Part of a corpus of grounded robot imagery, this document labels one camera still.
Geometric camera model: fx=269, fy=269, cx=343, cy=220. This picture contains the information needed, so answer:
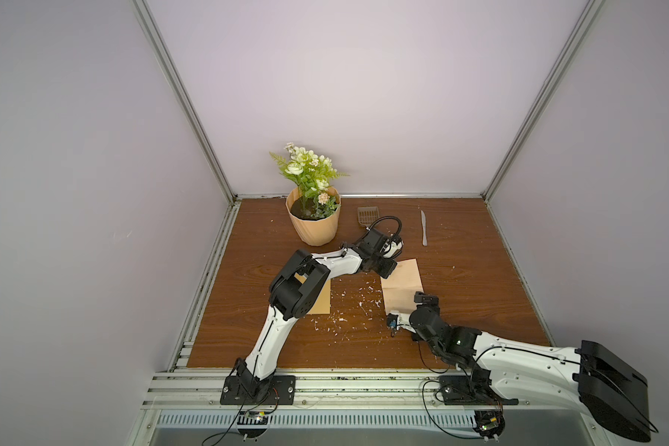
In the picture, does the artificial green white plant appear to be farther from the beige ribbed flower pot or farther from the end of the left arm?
the end of the left arm

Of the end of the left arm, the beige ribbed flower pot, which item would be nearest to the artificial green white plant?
the beige ribbed flower pot

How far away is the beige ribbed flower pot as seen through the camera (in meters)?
0.94

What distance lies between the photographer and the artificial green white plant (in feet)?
2.92
